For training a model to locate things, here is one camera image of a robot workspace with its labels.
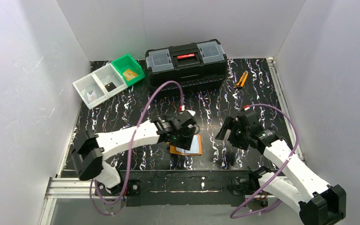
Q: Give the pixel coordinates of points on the white credit card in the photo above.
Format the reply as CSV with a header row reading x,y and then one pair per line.
x,y
91,96

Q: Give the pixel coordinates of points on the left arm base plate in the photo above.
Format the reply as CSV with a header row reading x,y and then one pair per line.
x,y
133,189

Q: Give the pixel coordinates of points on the black toolbox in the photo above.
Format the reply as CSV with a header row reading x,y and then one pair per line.
x,y
195,66

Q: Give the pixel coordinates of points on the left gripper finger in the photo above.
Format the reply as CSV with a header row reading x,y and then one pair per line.
x,y
180,142
191,144

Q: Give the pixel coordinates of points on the orange card holder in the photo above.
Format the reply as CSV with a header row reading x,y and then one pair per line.
x,y
198,151

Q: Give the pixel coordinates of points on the left white plastic bin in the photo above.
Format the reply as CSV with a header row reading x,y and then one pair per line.
x,y
86,84

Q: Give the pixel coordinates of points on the aluminium frame rail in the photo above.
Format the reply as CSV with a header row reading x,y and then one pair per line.
x,y
186,190

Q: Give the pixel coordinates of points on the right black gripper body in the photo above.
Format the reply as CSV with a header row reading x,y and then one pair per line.
x,y
231,130

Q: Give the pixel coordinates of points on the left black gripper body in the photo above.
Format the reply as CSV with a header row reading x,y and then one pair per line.
x,y
183,133

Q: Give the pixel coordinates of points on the orange utility knife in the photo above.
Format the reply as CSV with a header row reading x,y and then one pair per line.
x,y
242,81

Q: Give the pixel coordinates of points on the white plastic bin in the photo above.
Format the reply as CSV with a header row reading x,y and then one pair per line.
x,y
107,74
86,84

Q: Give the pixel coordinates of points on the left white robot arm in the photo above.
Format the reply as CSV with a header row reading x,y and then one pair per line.
x,y
90,159

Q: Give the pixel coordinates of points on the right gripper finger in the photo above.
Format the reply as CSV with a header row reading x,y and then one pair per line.
x,y
227,125
237,140

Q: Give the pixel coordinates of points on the green plastic bin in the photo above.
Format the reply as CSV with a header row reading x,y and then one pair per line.
x,y
128,62

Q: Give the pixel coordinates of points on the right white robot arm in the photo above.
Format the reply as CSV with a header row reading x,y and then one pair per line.
x,y
315,200

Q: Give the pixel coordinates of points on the middle white plastic bin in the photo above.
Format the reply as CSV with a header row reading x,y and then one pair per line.
x,y
107,74

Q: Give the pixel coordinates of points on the black credit card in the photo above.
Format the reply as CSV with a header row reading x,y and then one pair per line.
x,y
110,87

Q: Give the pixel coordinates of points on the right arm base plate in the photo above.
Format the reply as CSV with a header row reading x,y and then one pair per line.
x,y
243,186

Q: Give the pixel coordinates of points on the gold credit card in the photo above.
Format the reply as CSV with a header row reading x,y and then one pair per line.
x,y
129,74

